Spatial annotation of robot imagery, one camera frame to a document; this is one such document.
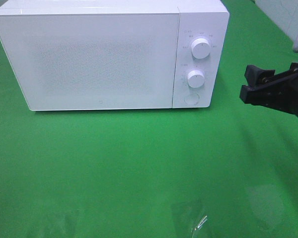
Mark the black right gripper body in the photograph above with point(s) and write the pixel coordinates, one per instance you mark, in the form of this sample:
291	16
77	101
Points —
288	92

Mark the white microwave door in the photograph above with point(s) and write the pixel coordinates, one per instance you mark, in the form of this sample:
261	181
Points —
92	62

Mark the white microwave knob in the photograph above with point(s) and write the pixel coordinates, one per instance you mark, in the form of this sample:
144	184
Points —
200	48
195	79

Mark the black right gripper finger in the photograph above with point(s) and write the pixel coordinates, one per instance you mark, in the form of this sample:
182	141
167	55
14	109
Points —
256	76
266	96

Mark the round white door release button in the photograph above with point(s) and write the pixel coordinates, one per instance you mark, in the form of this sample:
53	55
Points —
192	99

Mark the white microwave oven body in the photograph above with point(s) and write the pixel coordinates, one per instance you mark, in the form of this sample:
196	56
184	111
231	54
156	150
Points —
197	18

